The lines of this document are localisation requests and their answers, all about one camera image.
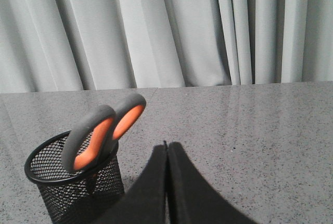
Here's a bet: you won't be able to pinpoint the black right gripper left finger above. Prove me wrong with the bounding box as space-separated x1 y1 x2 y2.
93 143 167 223

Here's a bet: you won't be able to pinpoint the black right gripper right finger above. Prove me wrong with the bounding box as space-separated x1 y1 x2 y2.
166 142 255 223

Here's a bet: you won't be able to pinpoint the grey orange handled scissors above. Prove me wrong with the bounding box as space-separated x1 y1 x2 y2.
61 93 147 195

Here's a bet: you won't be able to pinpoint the black mesh pen bucket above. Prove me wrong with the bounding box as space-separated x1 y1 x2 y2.
24 131 124 223

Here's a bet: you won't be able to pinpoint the pale grey curtain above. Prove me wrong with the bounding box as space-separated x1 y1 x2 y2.
1 0 332 93

